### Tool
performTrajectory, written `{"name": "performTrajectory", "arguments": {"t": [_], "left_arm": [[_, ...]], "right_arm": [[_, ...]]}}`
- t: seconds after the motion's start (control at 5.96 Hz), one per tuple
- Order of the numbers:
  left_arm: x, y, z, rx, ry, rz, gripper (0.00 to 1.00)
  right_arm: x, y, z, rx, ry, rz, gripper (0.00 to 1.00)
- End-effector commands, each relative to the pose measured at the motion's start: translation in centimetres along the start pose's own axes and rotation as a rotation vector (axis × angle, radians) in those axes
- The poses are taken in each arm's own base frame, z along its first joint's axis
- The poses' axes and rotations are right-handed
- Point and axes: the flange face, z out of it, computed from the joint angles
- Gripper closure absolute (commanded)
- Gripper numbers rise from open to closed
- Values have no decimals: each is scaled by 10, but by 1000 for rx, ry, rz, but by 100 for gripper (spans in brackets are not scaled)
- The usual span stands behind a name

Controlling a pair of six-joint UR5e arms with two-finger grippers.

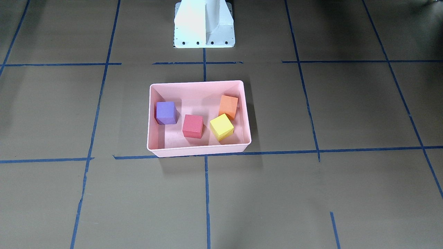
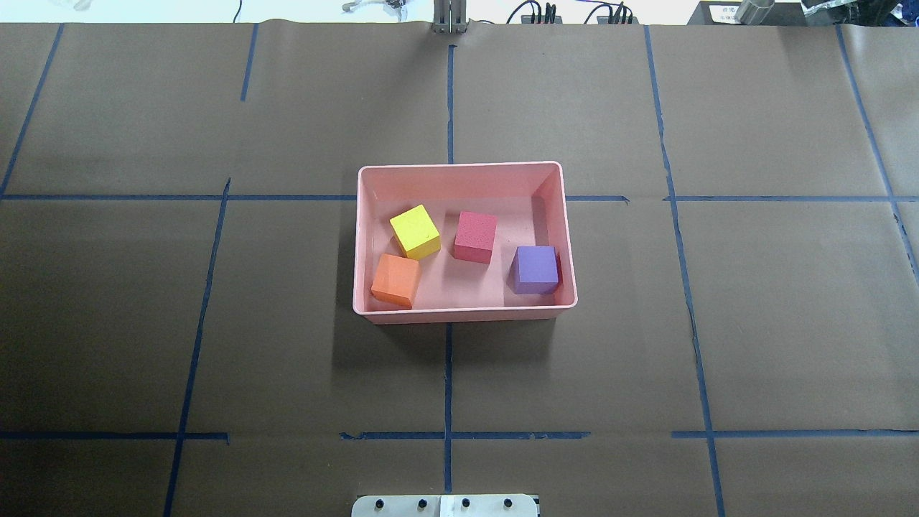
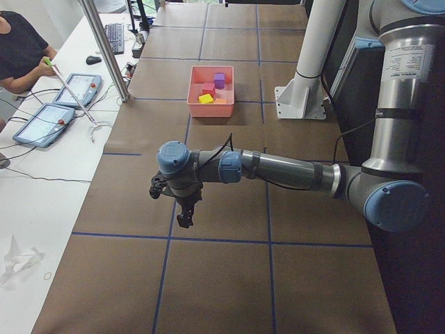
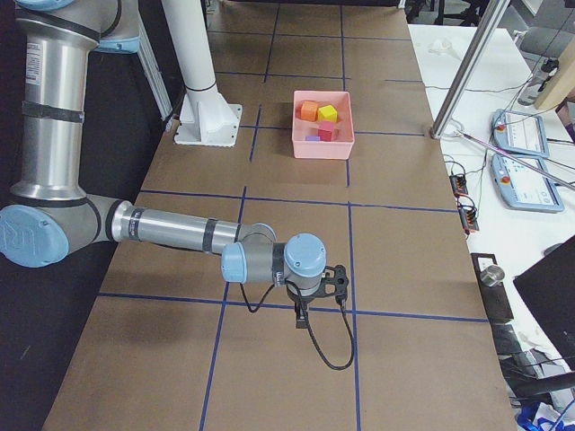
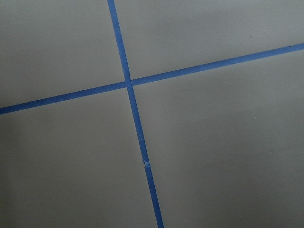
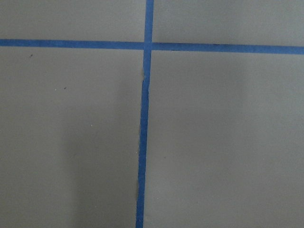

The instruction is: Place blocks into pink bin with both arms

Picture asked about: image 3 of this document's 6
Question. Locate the crumpled white plastic piece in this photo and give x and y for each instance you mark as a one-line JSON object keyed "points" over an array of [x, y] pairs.
{"points": [[15, 260]]}

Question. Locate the black keyboard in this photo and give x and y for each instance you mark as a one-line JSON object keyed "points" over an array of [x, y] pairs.
{"points": [[115, 35]]}

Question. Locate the far teach pendant tablet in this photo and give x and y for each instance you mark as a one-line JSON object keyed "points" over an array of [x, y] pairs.
{"points": [[84, 86]]}

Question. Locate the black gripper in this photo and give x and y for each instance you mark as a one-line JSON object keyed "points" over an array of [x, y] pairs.
{"points": [[186, 201]]}

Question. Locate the orange foam block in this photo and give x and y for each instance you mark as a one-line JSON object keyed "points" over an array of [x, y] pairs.
{"points": [[220, 101]]}

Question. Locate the pink plastic bin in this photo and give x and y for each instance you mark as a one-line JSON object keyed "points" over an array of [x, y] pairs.
{"points": [[203, 74]]}

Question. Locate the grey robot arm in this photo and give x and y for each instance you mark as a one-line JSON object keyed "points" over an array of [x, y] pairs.
{"points": [[386, 189]]}

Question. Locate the metal cup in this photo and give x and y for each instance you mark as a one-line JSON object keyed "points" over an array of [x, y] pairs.
{"points": [[139, 38]]}

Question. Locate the purple foam block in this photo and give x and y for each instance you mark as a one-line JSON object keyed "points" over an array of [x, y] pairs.
{"points": [[219, 80]]}

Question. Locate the white grabber stick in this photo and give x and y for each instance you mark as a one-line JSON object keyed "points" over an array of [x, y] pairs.
{"points": [[94, 124]]}

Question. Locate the seated person in black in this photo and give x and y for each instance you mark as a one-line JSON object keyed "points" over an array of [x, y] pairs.
{"points": [[23, 54]]}

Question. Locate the yellow foam block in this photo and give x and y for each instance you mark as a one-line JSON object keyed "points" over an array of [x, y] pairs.
{"points": [[205, 99]]}

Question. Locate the red foam block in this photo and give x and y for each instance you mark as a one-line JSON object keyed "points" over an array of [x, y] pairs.
{"points": [[209, 88]]}

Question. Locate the black computer mouse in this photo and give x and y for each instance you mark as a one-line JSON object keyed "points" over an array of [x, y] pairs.
{"points": [[91, 60]]}

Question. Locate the white camera post base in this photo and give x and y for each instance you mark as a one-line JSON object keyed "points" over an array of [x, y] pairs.
{"points": [[302, 97]]}

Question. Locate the teach pendant tablet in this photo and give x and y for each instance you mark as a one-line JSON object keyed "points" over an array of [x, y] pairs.
{"points": [[84, 86], [45, 126]]}

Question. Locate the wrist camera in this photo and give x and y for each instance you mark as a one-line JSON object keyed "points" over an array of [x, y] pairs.
{"points": [[159, 186]]}

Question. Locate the aluminium frame post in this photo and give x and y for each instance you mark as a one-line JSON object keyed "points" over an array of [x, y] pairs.
{"points": [[95, 23]]}

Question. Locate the near teach pendant tablet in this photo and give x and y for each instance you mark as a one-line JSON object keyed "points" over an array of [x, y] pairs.
{"points": [[45, 126]]}

